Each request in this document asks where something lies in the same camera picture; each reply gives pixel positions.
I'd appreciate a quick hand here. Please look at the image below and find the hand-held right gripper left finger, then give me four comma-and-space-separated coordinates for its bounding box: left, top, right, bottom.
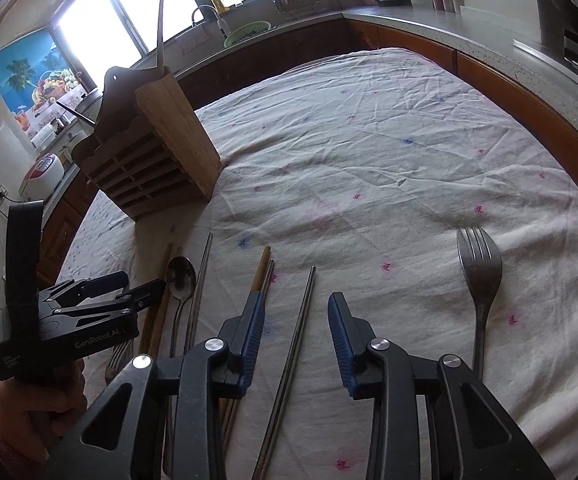
44, 291, 267, 480

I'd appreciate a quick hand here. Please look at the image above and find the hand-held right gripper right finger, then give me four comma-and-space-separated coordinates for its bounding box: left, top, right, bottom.
327, 292, 557, 480

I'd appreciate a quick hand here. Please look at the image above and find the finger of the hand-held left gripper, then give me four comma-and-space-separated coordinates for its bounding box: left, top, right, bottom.
56, 280, 167, 319
44, 271, 130, 310

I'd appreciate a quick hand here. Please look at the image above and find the steel spoon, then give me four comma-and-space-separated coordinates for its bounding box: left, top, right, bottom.
161, 256, 198, 478

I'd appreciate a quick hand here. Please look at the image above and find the steel chopstick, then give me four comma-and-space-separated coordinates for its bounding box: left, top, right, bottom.
251, 266, 317, 480
183, 231, 214, 358

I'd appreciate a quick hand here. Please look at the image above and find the brown wooden chopstick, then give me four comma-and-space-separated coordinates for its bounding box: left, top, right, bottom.
259, 259, 276, 311
155, 0, 166, 68

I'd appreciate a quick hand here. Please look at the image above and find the wooden chopstick with yellow band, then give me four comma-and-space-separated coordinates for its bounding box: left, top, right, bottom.
219, 246, 272, 456

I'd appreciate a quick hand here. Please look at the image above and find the small steel fork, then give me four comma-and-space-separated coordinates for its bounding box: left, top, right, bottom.
104, 340, 134, 386

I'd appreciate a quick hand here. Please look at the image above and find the large steel fork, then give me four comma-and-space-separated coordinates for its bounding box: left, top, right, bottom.
456, 226, 504, 381

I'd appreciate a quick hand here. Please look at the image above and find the wooden utensil holder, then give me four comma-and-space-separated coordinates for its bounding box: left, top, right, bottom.
71, 65, 222, 222

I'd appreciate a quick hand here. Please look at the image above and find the person's left hand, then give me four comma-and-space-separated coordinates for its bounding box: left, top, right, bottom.
0, 355, 90, 466

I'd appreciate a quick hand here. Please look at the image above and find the white pink rice cooker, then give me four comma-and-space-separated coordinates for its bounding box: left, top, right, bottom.
18, 154, 66, 198

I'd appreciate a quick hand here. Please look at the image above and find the white bread box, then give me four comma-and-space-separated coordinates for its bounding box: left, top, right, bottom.
31, 125, 57, 148

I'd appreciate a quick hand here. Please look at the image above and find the dark wooden chopstick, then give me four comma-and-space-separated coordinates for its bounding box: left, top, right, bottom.
56, 101, 94, 128

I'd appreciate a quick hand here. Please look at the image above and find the kitchen window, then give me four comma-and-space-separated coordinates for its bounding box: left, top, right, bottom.
54, 0, 370, 68

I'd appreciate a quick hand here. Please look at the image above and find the green colander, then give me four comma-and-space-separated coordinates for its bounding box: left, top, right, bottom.
223, 21, 273, 48

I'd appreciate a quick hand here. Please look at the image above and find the chrome sink faucet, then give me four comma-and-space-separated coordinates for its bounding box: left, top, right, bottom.
191, 5, 230, 36

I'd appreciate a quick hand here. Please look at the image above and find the tropical fruit wall poster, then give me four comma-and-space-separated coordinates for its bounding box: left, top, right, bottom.
0, 27, 87, 136

